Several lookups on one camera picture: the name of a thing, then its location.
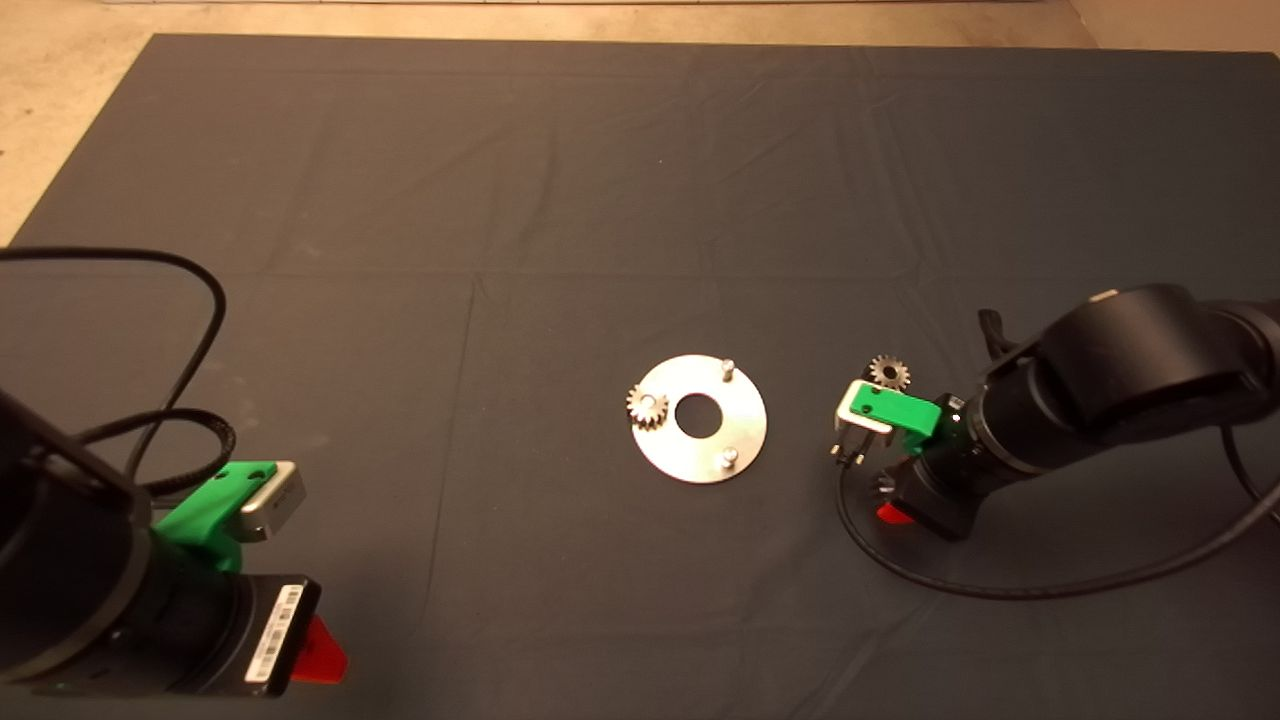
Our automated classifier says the green left camera mount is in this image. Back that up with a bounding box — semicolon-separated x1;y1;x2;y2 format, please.
152;460;279;573

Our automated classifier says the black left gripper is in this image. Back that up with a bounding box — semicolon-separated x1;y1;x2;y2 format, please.
213;575;350;699

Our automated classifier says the dark grey table cloth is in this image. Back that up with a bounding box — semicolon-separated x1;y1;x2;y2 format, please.
0;35;1280;720

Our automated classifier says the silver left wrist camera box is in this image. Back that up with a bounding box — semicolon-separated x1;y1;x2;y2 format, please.
238;461;307;544

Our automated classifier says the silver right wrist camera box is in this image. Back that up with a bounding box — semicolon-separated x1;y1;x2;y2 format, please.
835;380;896;436

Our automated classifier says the thin black camera cable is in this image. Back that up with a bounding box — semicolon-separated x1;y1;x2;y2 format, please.
0;248;228;476
830;430;1280;601

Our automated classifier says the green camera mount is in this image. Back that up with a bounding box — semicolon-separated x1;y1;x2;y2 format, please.
847;383;943;439
152;460;279;573

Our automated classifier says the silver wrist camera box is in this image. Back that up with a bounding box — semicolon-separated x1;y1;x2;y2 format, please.
835;380;896;436
238;461;307;544

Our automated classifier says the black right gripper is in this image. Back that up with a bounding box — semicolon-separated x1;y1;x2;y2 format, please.
877;455;987;542

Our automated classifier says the round metal carrier plate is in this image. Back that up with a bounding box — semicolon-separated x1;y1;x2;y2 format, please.
630;354;769;485

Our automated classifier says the green right camera mount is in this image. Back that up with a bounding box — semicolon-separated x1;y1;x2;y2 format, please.
847;383;943;439

